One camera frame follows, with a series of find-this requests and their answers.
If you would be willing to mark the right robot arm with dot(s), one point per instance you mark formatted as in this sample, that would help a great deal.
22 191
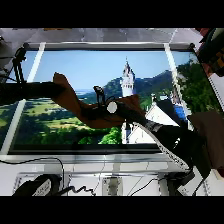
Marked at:
166 136

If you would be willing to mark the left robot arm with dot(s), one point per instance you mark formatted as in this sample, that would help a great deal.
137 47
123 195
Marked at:
33 92

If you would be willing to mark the heap of clothes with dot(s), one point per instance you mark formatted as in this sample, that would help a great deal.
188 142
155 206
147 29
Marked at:
213 46

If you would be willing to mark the dark brown garment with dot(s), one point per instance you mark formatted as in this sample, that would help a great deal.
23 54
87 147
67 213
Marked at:
210 133

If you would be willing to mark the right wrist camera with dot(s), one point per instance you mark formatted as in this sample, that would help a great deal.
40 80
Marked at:
99 91

